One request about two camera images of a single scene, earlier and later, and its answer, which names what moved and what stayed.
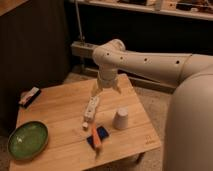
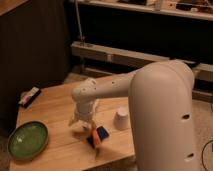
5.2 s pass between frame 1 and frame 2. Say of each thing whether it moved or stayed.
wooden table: stayed
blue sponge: stayed
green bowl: stayed
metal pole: stayed
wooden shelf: stayed
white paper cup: stayed
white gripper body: moved
